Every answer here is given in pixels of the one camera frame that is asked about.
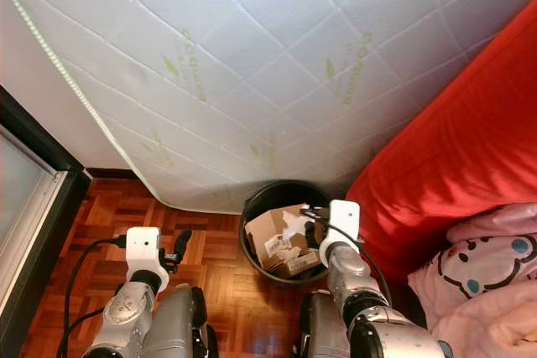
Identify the red folded mattress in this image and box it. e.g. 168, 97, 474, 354
344, 0, 537, 283

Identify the grey robot left leg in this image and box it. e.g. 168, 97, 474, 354
143, 284, 219, 358

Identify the dark door frame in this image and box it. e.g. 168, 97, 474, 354
0, 86, 93, 358

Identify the grey robot leg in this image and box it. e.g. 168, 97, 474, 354
298, 289, 353, 358
143, 284, 219, 358

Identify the black round waste bin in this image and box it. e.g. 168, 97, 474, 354
239, 179, 336, 285

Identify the white paper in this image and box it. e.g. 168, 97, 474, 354
281, 207, 320, 241

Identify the pink cartoon print blanket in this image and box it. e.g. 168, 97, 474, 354
407, 203, 537, 358

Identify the grey robot right leg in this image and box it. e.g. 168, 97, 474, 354
298, 289, 353, 358

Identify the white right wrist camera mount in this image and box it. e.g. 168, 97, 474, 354
317, 200, 360, 262

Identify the small labelled cardboard box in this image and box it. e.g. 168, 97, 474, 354
260, 241, 321, 279

